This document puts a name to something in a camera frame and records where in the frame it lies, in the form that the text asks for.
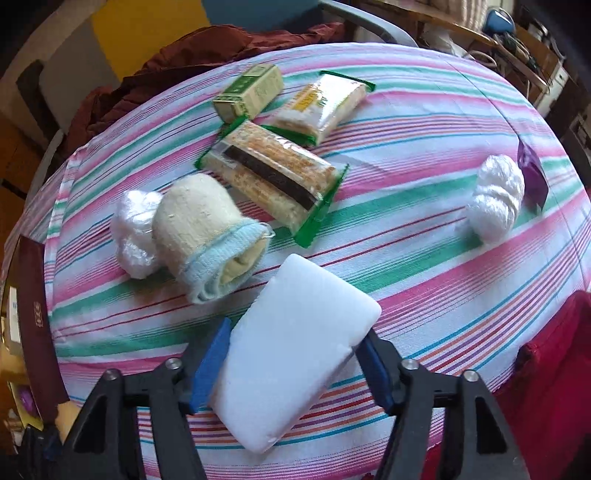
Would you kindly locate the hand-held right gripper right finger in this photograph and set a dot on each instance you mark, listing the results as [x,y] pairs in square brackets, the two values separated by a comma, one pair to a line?
[375,369]

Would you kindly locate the cracker packet with yellow label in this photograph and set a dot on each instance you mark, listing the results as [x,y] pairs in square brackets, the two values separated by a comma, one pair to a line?
[323,104]

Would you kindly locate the white plastic bag ball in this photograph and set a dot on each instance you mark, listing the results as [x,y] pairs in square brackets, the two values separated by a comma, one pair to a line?
[494,198]
[131,230]

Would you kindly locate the red garment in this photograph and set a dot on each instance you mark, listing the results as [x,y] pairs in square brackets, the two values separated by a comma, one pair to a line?
[554,369]

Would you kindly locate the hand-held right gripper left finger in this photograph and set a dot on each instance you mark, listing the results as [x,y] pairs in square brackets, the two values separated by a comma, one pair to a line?
[210,364]

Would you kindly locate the white cabinet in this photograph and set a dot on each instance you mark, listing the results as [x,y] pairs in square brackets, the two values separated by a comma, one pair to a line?
[554,87]

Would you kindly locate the gold tin box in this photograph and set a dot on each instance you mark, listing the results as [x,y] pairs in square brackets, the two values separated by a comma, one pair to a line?
[39,323]

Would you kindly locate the striped tablecloth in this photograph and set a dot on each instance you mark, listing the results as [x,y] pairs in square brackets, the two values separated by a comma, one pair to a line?
[415,258]

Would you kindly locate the cracker packet with dark stripe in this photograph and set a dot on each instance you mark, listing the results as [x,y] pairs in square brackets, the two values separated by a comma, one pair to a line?
[272,180]

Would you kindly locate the wooden wardrobe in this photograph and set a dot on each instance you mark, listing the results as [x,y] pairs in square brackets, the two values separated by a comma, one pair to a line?
[14,157]

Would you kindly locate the white soap bar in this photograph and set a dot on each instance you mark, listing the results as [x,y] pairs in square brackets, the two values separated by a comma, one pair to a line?
[295,341]

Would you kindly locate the wooden side desk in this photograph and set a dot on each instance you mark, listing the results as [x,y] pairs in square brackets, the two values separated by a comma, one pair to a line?
[443,23]

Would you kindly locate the purple foil packet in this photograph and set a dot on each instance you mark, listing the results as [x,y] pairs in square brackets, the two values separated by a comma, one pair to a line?
[533,175]

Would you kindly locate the grey yellow blue chair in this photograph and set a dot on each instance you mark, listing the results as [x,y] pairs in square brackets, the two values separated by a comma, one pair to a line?
[138,27]

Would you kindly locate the cream rolled sock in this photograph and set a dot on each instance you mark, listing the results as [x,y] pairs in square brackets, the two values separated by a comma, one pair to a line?
[198,221]

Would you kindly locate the blue round appliance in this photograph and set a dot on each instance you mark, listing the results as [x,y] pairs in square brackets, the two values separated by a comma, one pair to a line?
[498,22]

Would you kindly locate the small green carton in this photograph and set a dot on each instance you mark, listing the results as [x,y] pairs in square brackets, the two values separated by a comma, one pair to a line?
[251,90]

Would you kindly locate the maroon jacket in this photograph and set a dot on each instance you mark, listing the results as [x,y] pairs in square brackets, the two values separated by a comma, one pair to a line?
[184,64]

